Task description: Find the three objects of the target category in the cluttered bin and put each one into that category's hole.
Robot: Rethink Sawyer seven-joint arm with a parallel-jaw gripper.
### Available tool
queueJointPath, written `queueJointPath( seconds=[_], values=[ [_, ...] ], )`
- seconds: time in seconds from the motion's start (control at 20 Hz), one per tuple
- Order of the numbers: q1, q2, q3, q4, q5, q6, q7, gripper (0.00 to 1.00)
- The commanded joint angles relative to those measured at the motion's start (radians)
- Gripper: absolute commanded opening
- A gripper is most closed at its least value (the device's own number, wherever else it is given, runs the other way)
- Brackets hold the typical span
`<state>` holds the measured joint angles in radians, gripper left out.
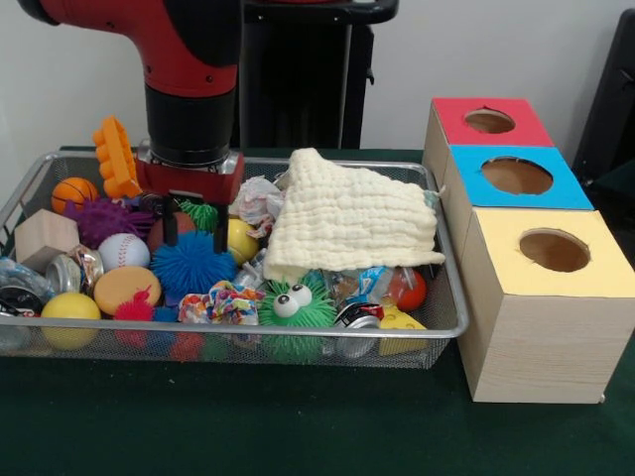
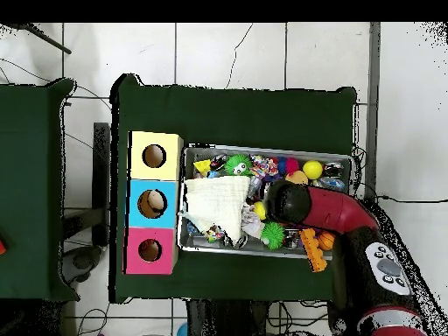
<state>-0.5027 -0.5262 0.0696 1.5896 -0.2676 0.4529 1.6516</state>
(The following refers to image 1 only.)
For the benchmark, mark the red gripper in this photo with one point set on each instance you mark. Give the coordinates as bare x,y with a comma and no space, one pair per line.
188,186

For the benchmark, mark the blue spiky ball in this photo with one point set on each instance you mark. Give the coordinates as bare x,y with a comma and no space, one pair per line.
196,265

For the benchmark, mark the orange plastic toy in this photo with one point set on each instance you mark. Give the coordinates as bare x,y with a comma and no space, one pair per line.
116,158

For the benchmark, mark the cream muslin cloth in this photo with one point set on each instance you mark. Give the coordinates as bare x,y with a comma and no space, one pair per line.
347,213

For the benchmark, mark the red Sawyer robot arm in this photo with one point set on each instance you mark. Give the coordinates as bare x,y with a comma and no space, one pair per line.
188,74

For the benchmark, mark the wooden box with three holes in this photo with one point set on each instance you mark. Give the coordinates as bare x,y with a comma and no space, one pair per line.
546,347

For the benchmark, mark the green spiky ball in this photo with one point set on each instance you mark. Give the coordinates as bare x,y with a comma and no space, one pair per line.
201,213

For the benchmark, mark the white baseball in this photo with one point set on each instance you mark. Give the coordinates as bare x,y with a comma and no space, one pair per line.
124,253

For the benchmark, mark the purple spiky ball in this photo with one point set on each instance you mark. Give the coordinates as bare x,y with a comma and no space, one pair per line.
104,220

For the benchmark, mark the small orange basketball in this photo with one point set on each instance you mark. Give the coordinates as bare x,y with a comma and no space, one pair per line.
74,196

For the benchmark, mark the green spiky toy with eyes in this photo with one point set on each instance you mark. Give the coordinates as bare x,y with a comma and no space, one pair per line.
307,312

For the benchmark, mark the yellow ball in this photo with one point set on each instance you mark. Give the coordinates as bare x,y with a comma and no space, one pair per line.
70,307

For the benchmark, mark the dark green side tablecloth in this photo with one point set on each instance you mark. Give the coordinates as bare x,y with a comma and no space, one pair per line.
617,179

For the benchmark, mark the black stand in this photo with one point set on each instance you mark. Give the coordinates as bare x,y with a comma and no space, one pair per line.
612,89

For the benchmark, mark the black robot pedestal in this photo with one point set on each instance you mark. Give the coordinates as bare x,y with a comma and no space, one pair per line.
307,74

